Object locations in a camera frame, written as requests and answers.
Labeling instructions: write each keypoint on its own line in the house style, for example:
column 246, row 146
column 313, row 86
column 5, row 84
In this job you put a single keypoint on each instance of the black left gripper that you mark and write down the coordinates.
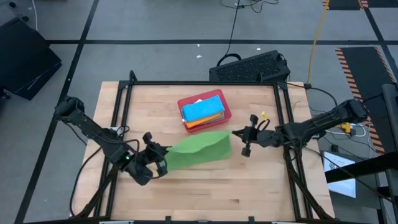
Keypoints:
column 154, row 155

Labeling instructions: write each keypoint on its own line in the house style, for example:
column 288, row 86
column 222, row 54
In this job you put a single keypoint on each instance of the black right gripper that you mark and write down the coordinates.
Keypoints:
column 249, row 134

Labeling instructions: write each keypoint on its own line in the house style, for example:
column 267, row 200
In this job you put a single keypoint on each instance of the bright green microfiber towel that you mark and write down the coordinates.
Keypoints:
column 199, row 151

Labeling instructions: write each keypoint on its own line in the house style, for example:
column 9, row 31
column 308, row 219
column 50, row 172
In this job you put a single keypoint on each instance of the orange microfiber towel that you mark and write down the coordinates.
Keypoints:
column 202, row 121

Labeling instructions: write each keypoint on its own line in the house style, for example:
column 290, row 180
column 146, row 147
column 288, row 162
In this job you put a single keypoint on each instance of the blue microfiber towel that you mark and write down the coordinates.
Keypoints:
column 202, row 107

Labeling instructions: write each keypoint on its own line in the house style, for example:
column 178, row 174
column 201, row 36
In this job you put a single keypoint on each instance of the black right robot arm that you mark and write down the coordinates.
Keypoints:
column 311, row 126

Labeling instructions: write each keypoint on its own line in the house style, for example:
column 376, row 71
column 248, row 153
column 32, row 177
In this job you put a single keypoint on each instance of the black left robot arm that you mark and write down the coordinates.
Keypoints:
column 93, row 130

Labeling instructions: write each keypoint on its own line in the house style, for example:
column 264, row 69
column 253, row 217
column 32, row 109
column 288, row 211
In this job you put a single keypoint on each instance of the red plastic tray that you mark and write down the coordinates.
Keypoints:
column 225, row 113

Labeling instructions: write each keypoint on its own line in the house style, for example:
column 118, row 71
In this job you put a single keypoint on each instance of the black perforated computer case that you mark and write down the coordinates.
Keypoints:
column 248, row 70

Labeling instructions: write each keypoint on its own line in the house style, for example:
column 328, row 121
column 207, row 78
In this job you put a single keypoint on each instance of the yellow power adapter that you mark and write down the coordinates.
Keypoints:
column 345, row 127

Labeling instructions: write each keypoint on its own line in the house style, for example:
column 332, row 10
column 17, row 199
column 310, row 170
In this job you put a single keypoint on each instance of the white paper sheet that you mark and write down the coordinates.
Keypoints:
column 342, row 188

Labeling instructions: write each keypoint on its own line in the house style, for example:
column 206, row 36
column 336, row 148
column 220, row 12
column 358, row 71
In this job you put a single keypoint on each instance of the black metal beam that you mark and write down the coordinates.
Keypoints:
column 367, row 166

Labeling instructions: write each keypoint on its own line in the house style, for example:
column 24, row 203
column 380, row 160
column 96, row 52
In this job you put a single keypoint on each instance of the hazard-striped black floor mat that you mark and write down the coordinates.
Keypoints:
column 345, row 3
column 367, row 77

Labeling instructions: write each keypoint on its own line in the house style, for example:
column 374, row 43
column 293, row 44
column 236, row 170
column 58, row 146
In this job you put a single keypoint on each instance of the black floor crate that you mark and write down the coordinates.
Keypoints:
column 25, row 59

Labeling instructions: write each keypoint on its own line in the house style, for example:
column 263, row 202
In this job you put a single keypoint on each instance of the black aluminium table frame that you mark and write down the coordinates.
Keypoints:
column 202, row 83

